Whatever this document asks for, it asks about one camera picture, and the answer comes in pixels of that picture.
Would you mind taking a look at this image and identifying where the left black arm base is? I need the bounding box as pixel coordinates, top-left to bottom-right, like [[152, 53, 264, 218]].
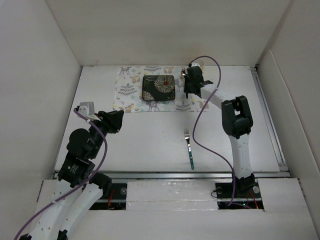
[[88, 173, 128, 211]]

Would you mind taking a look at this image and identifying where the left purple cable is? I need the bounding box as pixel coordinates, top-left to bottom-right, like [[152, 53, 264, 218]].
[[12, 108, 110, 240]]

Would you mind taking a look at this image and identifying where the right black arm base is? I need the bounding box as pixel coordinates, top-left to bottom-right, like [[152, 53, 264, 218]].
[[211, 173, 264, 210]]

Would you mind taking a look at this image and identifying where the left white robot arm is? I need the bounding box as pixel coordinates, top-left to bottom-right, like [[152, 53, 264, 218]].
[[14, 105, 125, 240]]

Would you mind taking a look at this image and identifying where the floral animal print cloth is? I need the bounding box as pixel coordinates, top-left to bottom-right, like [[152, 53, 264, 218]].
[[113, 65, 209, 114]]

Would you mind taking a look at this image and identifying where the black floral square plate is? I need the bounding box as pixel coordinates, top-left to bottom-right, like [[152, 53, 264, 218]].
[[142, 75, 176, 102]]

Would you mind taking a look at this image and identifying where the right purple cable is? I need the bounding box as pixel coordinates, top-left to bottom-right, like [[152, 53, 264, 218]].
[[192, 55, 237, 207]]

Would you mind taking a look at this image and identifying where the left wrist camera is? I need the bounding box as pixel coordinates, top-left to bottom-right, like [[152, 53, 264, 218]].
[[73, 101, 100, 121]]

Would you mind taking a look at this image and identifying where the aluminium front rail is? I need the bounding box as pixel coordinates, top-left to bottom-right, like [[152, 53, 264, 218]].
[[51, 170, 292, 180]]

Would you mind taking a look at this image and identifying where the spoon with teal handle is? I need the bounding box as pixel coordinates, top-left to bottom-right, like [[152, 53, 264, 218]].
[[180, 67, 188, 78]]

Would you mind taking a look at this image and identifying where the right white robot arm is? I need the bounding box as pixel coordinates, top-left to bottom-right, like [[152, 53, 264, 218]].
[[181, 63, 256, 199]]

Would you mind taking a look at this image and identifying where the fork with teal handle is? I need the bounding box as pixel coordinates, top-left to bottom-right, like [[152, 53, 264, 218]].
[[184, 128, 195, 170]]

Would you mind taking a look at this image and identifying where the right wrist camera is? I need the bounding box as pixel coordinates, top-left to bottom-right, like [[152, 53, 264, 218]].
[[188, 62, 201, 68]]

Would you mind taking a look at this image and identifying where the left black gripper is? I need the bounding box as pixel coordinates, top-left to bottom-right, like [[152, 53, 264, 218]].
[[89, 109, 124, 158]]

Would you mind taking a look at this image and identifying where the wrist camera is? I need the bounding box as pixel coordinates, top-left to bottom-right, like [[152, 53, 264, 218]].
[[188, 62, 201, 68], [73, 101, 100, 121]]

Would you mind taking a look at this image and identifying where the purple cable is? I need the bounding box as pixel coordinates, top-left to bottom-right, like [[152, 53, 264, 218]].
[[192, 55, 237, 207], [12, 108, 110, 240]]

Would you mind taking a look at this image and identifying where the yellow mug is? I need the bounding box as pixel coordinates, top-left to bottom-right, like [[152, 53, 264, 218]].
[[199, 58, 205, 72]]

